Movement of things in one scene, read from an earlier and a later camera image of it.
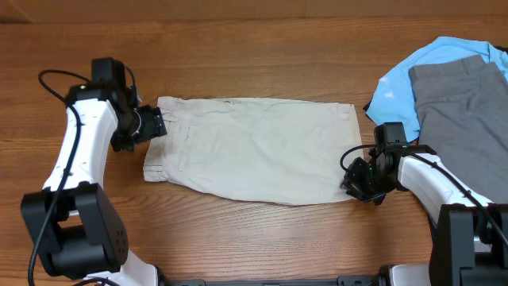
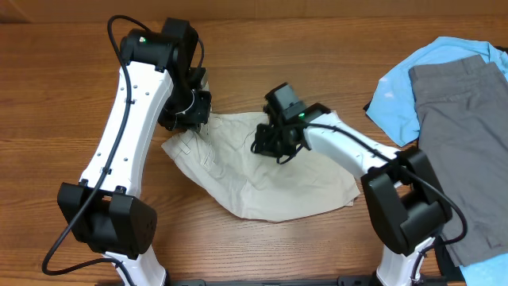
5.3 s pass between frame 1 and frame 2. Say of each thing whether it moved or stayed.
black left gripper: moved
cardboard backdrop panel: stayed
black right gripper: moved
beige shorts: moved
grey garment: stayed
